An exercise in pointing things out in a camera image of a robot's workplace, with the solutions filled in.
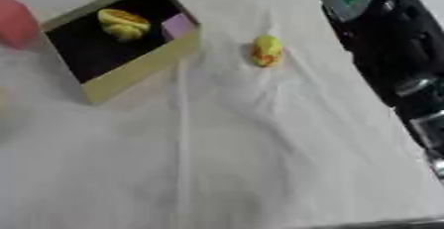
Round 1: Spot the tan cardboard box black inside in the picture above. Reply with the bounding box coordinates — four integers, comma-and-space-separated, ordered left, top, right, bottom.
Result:
38, 0, 203, 105

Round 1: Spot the yellow orange toy mango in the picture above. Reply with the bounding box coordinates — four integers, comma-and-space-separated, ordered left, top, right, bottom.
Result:
248, 34, 286, 68

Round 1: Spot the purple block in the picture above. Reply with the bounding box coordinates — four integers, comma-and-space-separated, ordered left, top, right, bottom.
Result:
160, 12, 200, 42

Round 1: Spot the yellow ridged toy fruit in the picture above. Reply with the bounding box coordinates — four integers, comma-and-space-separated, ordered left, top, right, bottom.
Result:
95, 8, 155, 43

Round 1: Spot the red rounded object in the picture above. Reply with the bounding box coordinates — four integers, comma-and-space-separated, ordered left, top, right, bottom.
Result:
0, 0, 44, 51

